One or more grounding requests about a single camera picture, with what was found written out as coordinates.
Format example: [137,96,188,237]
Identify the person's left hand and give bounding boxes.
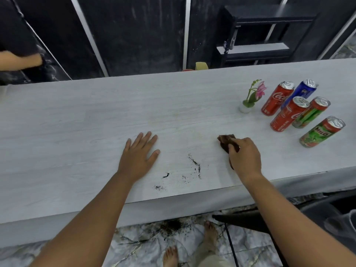
[118,132,161,183]

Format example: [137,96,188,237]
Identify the person's right hand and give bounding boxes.
[228,137,262,182]

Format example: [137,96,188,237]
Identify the brown cleaning cloth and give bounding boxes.
[217,134,240,170]

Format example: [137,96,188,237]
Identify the person's left forearm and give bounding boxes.
[29,171,141,267]

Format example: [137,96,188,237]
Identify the person's right forearm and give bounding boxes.
[239,172,356,267]

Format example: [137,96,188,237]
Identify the dark dirt crumbs on table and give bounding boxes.
[154,154,202,191]

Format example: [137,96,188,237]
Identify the pink flower in white pot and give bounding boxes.
[239,79,268,114]

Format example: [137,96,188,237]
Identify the dark dirt spill on floor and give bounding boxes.
[156,218,193,240]

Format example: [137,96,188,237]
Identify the red cola can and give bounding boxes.
[270,96,310,133]
[261,81,295,116]

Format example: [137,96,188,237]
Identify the person's right foot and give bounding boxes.
[204,221,217,249]

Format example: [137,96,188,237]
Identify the person's foot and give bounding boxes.
[163,246,179,267]
[204,221,217,249]

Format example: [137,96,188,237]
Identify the red and green drink can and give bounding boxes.
[292,97,331,129]

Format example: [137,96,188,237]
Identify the green chocolate drink can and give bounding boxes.
[299,116,346,148]

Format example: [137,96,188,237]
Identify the blue soda can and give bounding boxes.
[281,79,319,110]

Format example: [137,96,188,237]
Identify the person's left foot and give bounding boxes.
[163,246,179,267]

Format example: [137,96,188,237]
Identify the beige trouser leg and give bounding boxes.
[192,239,233,267]

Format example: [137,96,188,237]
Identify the black shelf unit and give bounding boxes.
[211,4,320,69]

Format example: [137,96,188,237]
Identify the clear plastic cup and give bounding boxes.
[324,210,356,243]

